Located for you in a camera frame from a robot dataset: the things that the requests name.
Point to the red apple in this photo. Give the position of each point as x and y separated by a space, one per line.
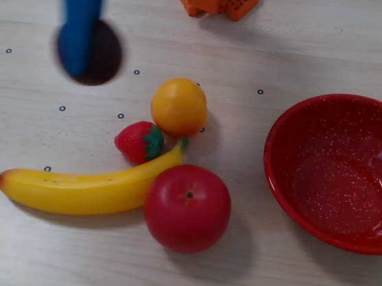
186 211

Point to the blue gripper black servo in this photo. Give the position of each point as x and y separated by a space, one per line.
81 10

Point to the yellow banana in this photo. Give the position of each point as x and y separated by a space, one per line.
78 192

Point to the orange fruit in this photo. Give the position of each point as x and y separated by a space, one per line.
179 107

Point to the red strawberry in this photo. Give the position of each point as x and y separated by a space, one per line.
132 141

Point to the red speckled bowl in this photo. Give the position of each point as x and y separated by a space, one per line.
337 187

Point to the dark purple plum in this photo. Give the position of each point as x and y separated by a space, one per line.
107 57

